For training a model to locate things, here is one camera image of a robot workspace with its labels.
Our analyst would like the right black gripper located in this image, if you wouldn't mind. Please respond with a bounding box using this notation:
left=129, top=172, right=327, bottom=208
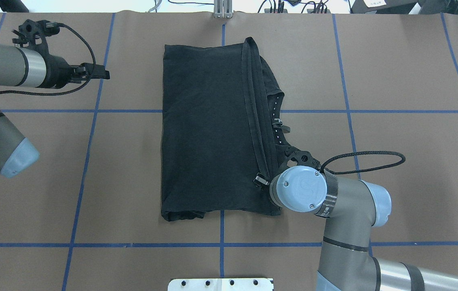
left=253, top=146, right=321, bottom=189

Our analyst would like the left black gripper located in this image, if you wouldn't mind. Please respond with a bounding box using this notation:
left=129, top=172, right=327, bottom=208
left=44, top=55, right=110, bottom=89

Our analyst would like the black graphic t-shirt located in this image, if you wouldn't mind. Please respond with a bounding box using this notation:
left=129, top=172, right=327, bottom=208
left=161, top=37, right=288, bottom=221

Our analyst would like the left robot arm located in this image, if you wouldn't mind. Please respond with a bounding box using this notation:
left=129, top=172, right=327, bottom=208
left=0, top=33, right=110, bottom=178

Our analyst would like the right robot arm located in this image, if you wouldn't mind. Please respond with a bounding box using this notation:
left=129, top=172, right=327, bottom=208
left=255, top=147, right=458, bottom=291

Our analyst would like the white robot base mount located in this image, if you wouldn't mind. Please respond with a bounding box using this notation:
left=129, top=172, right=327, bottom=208
left=167, top=278, right=274, bottom=291

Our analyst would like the aluminium frame post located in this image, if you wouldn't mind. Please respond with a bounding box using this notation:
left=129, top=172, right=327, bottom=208
left=213, top=0, right=234, bottom=19

